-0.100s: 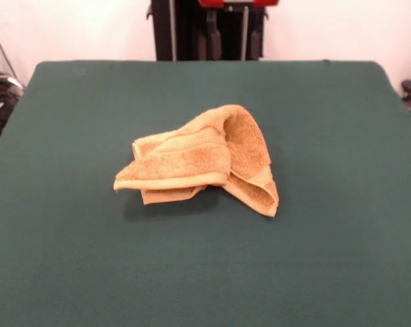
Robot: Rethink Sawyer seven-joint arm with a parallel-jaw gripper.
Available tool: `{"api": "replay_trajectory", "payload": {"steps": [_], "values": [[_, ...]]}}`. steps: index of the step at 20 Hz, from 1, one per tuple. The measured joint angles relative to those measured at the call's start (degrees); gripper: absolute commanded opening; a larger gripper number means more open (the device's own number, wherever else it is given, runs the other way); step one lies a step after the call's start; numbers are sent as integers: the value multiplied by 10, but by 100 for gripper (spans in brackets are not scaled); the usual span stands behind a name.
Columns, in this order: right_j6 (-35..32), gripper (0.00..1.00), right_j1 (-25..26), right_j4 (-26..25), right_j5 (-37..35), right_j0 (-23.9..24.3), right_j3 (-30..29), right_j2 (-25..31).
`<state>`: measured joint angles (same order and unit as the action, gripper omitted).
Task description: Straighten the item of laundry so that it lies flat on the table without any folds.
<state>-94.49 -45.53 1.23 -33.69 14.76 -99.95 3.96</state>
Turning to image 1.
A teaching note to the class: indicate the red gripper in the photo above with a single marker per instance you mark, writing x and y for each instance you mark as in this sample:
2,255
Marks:
212,2

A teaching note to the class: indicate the yellow-orange terry towel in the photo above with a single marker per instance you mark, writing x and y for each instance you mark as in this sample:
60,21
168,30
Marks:
192,160

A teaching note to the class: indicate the dark green table cloth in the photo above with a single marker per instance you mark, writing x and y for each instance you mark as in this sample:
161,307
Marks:
90,255

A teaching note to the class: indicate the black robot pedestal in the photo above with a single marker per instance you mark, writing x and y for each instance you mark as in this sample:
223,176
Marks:
164,30

